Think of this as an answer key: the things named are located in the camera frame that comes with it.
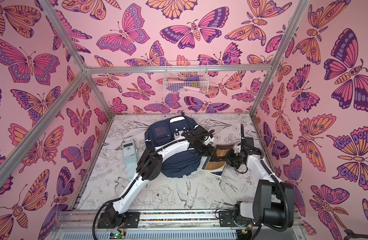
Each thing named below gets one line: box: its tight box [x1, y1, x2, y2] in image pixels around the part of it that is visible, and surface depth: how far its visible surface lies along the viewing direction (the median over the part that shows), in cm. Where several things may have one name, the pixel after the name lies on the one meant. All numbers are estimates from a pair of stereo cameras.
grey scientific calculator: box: [122, 140, 137, 165], surface depth 96 cm
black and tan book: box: [215, 144, 234, 157], surface depth 94 cm
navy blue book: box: [201, 157, 227, 177], surface depth 89 cm
